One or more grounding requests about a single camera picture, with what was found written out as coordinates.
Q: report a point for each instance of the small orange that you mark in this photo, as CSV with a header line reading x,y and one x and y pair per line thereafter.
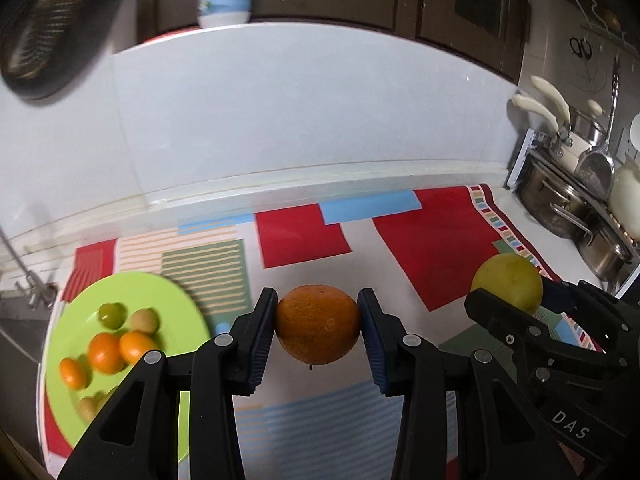
x,y
75,373
137,346

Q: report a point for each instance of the small beige fruit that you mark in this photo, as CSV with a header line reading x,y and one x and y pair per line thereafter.
x,y
145,321

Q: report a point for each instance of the green plate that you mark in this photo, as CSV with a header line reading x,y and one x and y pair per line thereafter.
x,y
65,330

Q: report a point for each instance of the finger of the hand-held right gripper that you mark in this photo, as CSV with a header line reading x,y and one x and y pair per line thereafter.
x,y
560,300
500,320

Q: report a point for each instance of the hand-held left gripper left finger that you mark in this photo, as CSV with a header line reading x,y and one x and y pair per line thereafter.
x,y
263,335

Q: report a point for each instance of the small steel pot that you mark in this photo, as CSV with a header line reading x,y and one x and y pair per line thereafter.
x,y
590,127

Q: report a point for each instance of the colourful patterned mat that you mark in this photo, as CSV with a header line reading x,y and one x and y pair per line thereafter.
x,y
310,240

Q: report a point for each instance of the large orange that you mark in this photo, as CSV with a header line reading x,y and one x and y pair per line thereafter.
x,y
317,322

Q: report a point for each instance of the hanging metal spatula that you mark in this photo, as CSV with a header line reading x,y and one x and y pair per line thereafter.
x,y
595,170

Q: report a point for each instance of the white spatula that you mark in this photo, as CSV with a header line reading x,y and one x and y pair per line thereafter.
x,y
636,127

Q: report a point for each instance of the yellow-green apple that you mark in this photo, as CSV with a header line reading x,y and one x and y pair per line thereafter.
x,y
505,277

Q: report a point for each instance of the white blue-edged board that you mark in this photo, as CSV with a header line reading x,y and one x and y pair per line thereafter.
x,y
520,160

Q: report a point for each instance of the brown round fruit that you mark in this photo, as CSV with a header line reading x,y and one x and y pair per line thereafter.
x,y
90,406

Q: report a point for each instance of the tangerine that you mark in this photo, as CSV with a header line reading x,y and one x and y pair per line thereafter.
x,y
105,352

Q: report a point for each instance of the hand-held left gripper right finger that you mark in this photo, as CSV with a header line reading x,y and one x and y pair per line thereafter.
x,y
370,340

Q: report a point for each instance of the white jug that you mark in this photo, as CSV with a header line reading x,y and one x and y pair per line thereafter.
x,y
625,197

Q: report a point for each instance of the black scissors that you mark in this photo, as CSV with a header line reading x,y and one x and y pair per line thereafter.
x,y
581,47

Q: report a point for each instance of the black frying pan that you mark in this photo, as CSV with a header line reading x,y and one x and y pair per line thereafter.
x,y
40,35

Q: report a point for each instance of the small green fruit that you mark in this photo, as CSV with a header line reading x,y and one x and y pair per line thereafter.
x,y
111,315

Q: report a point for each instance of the thin gooseneck faucet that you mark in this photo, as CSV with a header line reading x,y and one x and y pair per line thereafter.
x,y
35,285

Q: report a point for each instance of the dark brown window frame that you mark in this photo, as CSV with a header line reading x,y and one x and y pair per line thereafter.
x,y
400,0

